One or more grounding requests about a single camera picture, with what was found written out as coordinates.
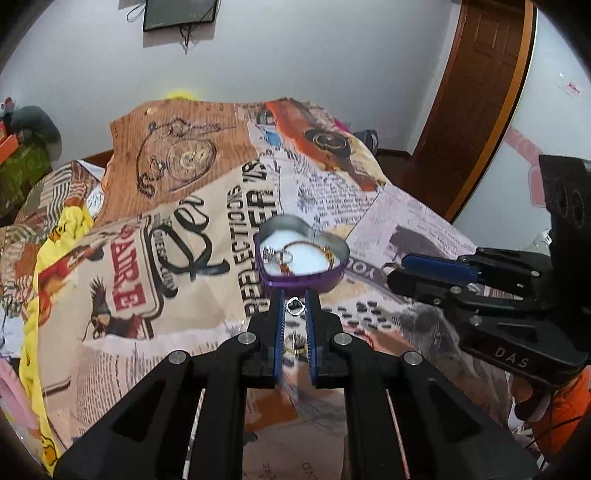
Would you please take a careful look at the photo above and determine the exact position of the person's right forearm orange sleeve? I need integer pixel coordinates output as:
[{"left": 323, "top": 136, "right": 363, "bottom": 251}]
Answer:
[{"left": 536, "top": 367, "right": 591, "bottom": 469}]

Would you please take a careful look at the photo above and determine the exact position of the black cable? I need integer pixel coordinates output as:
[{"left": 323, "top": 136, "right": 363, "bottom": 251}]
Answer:
[{"left": 127, "top": 2, "right": 197, "bottom": 51}]

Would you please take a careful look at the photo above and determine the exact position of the purple heart-shaped tin box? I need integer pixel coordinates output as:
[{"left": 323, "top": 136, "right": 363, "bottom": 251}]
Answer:
[{"left": 253, "top": 213, "right": 350, "bottom": 294}]

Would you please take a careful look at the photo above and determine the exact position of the gold chain bracelet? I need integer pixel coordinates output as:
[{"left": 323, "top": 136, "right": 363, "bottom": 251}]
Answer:
[{"left": 277, "top": 239, "right": 336, "bottom": 274}]

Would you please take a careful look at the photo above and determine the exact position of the brown wooden door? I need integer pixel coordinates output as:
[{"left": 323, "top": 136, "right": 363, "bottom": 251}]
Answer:
[{"left": 410, "top": 0, "right": 539, "bottom": 223}]

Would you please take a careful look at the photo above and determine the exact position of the green patterned cloth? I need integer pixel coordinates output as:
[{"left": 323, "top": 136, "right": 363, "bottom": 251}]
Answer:
[{"left": 0, "top": 141, "right": 52, "bottom": 224}]

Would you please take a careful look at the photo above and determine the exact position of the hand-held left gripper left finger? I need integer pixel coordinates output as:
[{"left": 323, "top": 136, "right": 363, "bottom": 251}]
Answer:
[{"left": 53, "top": 288, "right": 284, "bottom": 480}]

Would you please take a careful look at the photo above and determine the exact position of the pink wall decal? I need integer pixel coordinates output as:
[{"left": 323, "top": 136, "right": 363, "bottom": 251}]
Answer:
[{"left": 503, "top": 126, "right": 548, "bottom": 208}]

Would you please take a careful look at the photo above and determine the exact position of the newspaper print blanket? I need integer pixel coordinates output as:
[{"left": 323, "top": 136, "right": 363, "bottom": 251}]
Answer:
[{"left": 0, "top": 97, "right": 522, "bottom": 480}]

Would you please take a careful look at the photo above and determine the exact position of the person's right hand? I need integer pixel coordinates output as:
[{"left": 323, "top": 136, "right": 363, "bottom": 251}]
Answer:
[{"left": 509, "top": 369, "right": 552, "bottom": 423}]

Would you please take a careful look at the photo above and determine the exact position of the silver rings cluster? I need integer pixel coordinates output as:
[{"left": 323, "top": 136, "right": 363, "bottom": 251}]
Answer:
[{"left": 261, "top": 246, "right": 294, "bottom": 267}]

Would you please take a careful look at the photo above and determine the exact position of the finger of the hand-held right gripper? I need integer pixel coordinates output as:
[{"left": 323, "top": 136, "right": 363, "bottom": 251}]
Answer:
[
  {"left": 401, "top": 247, "right": 553, "bottom": 284},
  {"left": 386, "top": 270, "right": 546, "bottom": 325}
]

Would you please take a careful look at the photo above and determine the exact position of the grey blue bag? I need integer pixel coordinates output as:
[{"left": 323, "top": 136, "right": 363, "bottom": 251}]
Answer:
[{"left": 353, "top": 129, "right": 380, "bottom": 153}]

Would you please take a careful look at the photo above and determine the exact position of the orange box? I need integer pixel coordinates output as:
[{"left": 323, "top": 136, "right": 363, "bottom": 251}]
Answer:
[{"left": 0, "top": 121, "right": 21, "bottom": 163}]

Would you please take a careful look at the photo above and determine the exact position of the dark wooden headboard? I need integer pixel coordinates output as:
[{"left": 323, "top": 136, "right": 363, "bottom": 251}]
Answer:
[{"left": 78, "top": 148, "right": 115, "bottom": 169}]

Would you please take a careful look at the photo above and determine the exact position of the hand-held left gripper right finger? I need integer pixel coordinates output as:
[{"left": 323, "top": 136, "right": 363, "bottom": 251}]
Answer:
[{"left": 305, "top": 288, "right": 543, "bottom": 480}]

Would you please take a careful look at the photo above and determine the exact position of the white wall sticker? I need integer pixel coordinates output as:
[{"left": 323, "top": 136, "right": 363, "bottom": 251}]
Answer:
[{"left": 556, "top": 73, "right": 586, "bottom": 100}]

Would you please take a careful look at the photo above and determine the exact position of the pink cloth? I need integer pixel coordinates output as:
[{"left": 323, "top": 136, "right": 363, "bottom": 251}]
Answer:
[{"left": 0, "top": 357, "right": 42, "bottom": 450}]

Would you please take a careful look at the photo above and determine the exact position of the yellow cartoon blanket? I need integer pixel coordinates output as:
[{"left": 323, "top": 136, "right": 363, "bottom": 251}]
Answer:
[{"left": 18, "top": 205, "right": 95, "bottom": 478}]

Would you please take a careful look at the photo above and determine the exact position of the black wall screen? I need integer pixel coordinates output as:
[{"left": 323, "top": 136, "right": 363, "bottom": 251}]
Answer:
[{"left": 142, "top": 0, "right": 219, "bottom": 32}]

